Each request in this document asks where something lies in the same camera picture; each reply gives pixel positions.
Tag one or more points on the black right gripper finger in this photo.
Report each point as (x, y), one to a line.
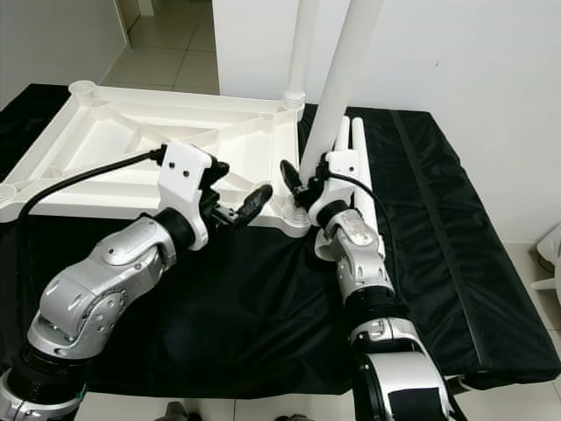
(291, 182)

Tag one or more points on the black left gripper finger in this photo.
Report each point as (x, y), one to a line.
(254, 203)

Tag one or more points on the white plastic children table top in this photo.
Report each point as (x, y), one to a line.
(114, 149)

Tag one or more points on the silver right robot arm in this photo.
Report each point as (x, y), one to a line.
(359, 254)

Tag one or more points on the grey robot right foot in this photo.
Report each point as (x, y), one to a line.
(292, 417)

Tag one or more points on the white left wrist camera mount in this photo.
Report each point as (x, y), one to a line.
(184, 171)

